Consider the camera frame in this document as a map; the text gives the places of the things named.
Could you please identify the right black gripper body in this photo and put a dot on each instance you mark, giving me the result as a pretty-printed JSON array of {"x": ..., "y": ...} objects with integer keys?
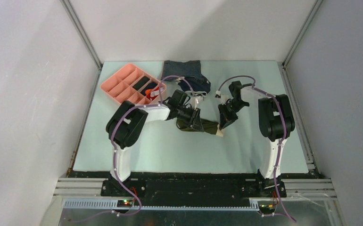
[{"x": 232, "y": 108}]

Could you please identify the olive green underwear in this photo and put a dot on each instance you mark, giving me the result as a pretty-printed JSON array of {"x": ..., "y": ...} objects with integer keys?
[{"x": 210, "y": 127}]

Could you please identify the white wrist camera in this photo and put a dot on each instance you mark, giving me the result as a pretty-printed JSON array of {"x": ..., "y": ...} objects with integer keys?
[
  {"x": 221, "y": 97},
  {"x": 195, "y": 101}
]

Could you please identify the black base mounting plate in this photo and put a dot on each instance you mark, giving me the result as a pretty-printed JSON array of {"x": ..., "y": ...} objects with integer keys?
[{"x": 192, "y": 189}]

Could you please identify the grey slotted cable duct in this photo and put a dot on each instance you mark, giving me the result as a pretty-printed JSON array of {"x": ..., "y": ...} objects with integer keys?
[{"x": 114, "y": 204}]

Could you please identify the grey striped folded underwear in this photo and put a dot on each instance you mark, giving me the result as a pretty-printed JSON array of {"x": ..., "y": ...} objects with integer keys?
[{"x": 183, "y": 69}]

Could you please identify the black rolled garment in tray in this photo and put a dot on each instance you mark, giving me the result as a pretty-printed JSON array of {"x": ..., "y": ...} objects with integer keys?
[{"x": 139, "y": 84}]

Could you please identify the red white rolled garment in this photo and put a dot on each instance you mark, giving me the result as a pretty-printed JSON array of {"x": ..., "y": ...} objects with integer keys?
[{"x": 152, "y": 94}]

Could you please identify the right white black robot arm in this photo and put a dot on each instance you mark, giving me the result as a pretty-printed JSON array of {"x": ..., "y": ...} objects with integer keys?
[{"x": 275, "y": 123}]

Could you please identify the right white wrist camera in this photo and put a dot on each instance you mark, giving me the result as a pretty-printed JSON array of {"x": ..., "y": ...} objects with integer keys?
[{"x": 221, "y": 97}]

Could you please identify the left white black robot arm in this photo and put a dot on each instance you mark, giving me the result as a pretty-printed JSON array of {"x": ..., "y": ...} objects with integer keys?
[{"x": 126, "y": 125}]

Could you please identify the navy rolled garment in tray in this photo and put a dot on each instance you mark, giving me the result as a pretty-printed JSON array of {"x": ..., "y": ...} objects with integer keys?
[{"x": 150, "y": 85}]

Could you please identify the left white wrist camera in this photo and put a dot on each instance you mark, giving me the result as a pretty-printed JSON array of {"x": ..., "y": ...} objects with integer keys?
[{"x": 195, "y": 101}]

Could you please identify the pink divided organizer tray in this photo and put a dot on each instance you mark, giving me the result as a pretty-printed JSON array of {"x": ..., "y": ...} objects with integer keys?
[{"x": 118, "y": 86}]

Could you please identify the navy blue underwear white trim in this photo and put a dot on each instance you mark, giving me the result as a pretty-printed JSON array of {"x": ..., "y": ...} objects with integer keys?
[{"x": 195, "y": 86}]

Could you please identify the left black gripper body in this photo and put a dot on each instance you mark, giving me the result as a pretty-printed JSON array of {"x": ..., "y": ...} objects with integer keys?
[{"x": 184, "y": 113}]

